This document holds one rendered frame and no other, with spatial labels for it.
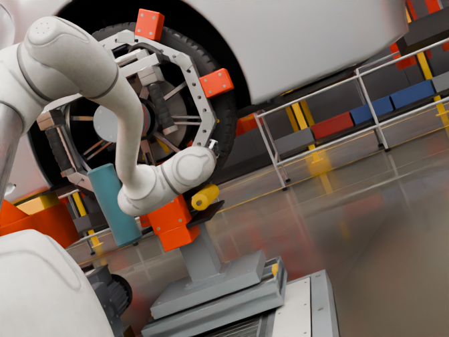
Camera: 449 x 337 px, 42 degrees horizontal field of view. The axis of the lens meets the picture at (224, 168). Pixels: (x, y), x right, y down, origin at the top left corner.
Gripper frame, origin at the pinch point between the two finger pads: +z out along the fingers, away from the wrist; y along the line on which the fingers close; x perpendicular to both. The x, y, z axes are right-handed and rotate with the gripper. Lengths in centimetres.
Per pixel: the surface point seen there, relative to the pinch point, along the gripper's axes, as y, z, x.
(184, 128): 2.4, 15.6, 15.1
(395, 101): 60, 359, -95
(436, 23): 136, 359, -98
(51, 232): -48, 1, 42
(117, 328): -57, -25, 4
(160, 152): -9.0, 15.6, 20.1
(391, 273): -16, 20, -74
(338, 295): -31, 16, -59
